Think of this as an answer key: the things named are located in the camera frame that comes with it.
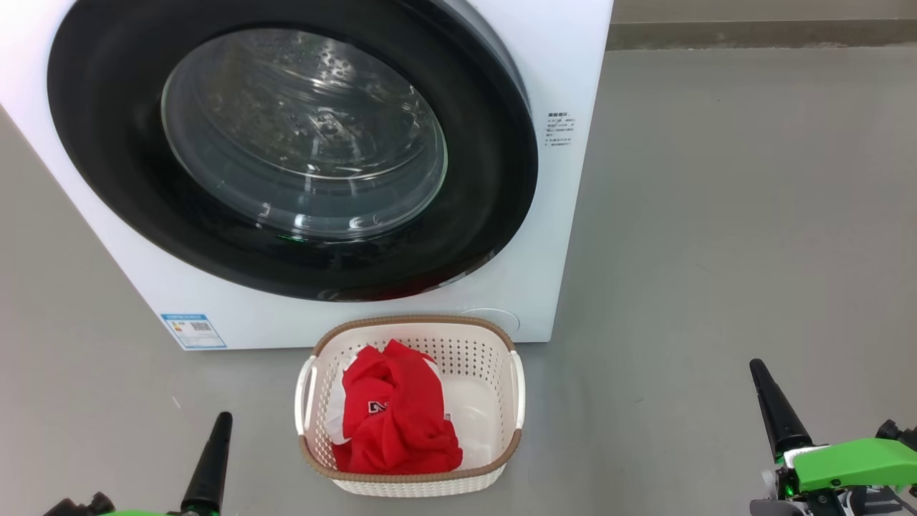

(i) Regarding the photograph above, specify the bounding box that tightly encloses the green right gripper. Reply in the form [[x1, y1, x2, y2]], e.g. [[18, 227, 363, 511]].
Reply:
[[749, 358, 917, 516]]

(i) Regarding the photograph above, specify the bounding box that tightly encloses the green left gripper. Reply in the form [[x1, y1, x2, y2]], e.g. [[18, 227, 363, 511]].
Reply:
[[97, 411, 234, 516]]

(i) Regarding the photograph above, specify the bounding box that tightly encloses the red garment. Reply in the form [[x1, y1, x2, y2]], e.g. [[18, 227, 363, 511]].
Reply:
[[325, 339, 465, 476]]

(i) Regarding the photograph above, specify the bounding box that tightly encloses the black round washing machine door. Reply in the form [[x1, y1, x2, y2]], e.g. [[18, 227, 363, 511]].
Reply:
[[47, 0, 540, 304]]

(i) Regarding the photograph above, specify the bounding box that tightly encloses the white washing machine body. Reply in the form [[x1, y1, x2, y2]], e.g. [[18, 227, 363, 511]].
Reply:
[[0, 0, 615, 352]]

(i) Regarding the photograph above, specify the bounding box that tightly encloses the cream perforated laundry basket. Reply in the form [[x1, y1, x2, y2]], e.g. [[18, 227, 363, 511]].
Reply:
[[294, 315, 527, 498]]

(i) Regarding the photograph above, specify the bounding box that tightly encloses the blue energy label sticker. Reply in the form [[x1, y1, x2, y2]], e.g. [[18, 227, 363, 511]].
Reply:
[[160, 312, 228, 350]]

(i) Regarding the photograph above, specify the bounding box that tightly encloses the small text sticker on washer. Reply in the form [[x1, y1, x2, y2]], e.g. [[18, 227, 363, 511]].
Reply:
[[545, 110, 576, 148]]

